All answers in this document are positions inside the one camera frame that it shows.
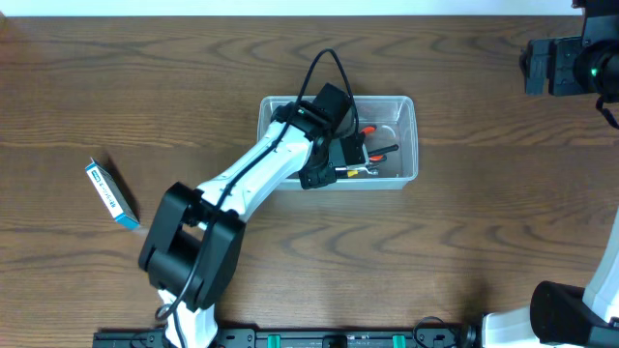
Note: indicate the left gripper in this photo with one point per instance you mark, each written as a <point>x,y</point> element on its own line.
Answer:
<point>353,151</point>

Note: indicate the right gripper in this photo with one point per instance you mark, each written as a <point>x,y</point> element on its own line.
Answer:
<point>534,66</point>

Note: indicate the slim black yellow screwdriver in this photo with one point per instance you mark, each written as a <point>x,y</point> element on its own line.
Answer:
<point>353,172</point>

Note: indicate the red handled pliers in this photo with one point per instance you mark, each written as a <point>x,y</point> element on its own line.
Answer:
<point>366,131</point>

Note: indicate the silver wrench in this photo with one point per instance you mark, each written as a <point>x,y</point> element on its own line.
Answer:
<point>368,169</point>

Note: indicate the small claw hammer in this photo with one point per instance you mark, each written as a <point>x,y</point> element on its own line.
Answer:
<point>383,151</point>

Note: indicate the blue white cardboard box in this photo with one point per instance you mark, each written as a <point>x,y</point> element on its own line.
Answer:
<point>111,195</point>

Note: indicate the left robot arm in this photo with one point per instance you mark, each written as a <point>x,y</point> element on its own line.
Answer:
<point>193,245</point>

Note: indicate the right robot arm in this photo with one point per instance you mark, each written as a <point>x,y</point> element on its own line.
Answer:
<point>546,192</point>

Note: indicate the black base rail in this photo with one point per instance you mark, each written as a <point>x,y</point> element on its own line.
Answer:
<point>426,336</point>

